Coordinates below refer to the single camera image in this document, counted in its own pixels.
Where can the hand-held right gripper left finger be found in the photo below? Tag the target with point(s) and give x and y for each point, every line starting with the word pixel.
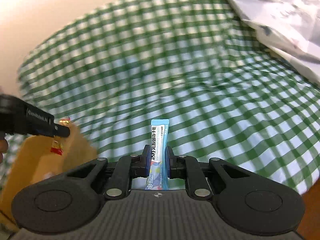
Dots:
pixel 146 166

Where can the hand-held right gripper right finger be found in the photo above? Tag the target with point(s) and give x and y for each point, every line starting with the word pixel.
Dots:
pixel 168 166

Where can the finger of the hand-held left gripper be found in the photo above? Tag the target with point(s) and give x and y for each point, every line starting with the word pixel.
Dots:
pixel 61 130

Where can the small red gold candy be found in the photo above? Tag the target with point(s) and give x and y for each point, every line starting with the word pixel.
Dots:
pixel 57 148

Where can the light blue stick packet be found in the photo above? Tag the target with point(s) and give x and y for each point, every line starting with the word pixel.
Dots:
pixel 160 142

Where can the cardboard box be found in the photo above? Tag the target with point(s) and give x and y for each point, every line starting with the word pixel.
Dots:
pixel 37 160

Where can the person's left hand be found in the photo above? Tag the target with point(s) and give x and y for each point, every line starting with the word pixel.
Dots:
pixel 2 148

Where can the green checked cloth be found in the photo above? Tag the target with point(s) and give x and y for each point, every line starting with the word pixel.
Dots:
pixel 162 67

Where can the white printed cloth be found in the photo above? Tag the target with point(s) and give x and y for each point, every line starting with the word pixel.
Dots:
pixel 275 17

